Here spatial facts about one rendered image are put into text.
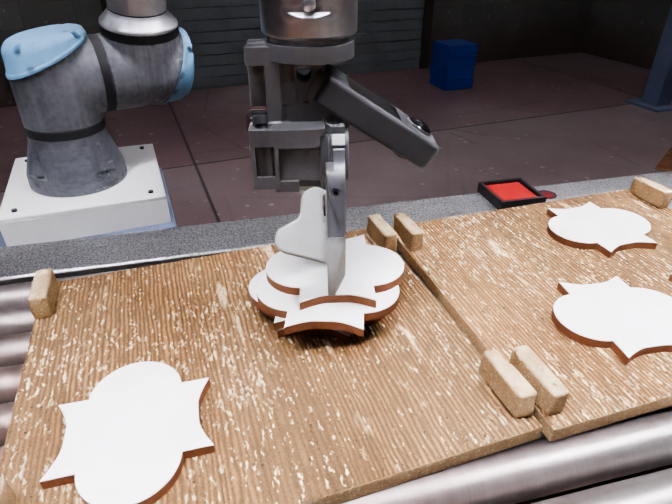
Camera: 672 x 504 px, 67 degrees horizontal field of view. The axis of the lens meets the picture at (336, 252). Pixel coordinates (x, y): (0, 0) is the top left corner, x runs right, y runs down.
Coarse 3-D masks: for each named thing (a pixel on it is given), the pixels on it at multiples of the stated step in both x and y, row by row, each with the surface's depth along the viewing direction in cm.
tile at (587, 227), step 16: (576, 208) 72; (592, 208) 72; (608, 208) 72; (560, 224) 68; (576, 224) 68; (592, 224) 68; (608, 224) 68; (624, 224) 68; (640, 224) 68; (560, 240) 65; (576, 240) 64; (592, 240) 64; (608, 240) 64; (624, 240) 64; (640, 240) 64; (608, 256) 62
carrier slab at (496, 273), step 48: (624, 192) 78; (432, 240) 66; (480, 240) 66; (528, 240) 66; (432, 288) 59; (480, 288) 57; (528, 288) 57; (480, 336) 50; (528, 336) 50; (576, 384) 45; (624, 384) 45; (576, 432) 42
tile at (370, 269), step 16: (352, 240) 56; (272, 256) 53; (288, 256) 53; (352, 256) 53; (368, 256) 53; (384, 256) 53; (272, 272) 51; (288, 272) 51; (304, 272) 51; (320, 272) 51; (352, 272) 51; (368, 272) 51; (384, 272) 51; (400, 272) 51; (288, 288) 49; (304, 288) 49; (320, 288) 49; (352, 288) 49; (368, 288) 49; (384, 288) 50; (304, 304) 47; (368, 304) 48
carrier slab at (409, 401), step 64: (256, 256) 63; (64, 320) 53; (128, 320) 53; (192, 320) 53; (256, 320) 53; (384, 320) 53; (448, 320) 53; (64, 384) 45; (256, 384) 45; (320, 384) 45; (384, 384) 45; (448, 384) 45; (256, 448) 40; (320, 448) 40; (384, 448) 40; (448, 448) 40
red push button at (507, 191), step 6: (492, 186) 82; (498, 186) 82; (504, 186) 82; (510, 186) 82; (516, 186) 82; (522, 186) 82; (498, 192) 80; (504, 192) 80; (510, 192) 80; (516, 192) 80; (522, 192) 80; (528, 192) 80; (504, 198) 78; (510, 198) 78; (516, 198) 78
